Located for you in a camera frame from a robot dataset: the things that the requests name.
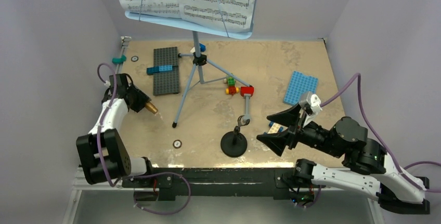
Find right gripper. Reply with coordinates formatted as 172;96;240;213
255;101;342;157

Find gold microphone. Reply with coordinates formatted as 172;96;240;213
145;102;158;115

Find black microphone stand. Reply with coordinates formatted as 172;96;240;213
220;115;250;158

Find light blue music stand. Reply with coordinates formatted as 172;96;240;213
125;11;252;128

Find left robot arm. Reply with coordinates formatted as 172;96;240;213
76;73;155;187

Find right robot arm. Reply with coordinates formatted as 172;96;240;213
257;103;430;215

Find white lego car blue wheels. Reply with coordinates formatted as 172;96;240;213
264;121;284;134

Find blue lego bricks strip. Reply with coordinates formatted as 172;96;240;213
146;64;173;75

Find dark grey lego baseplate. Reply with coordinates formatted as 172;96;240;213
153;47;180;96

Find teal plastic clip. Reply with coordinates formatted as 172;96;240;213
112;55;127;65

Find light blue lego baseplate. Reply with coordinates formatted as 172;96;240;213
283;71;318;106

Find red grey lego column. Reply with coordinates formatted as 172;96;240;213
240;86;254;124

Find red white round sticker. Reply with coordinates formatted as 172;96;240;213
173;140;182;149

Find green red lego vehicle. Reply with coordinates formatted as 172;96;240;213
223;76;240;95

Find blue white lego brick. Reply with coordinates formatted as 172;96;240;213
190;44;206;53

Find black base bar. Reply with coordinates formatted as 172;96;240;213
122;167;316;204

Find left aluminium rail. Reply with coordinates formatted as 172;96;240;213
62;36;132;224

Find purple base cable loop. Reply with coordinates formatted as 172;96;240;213
133;172;191;216

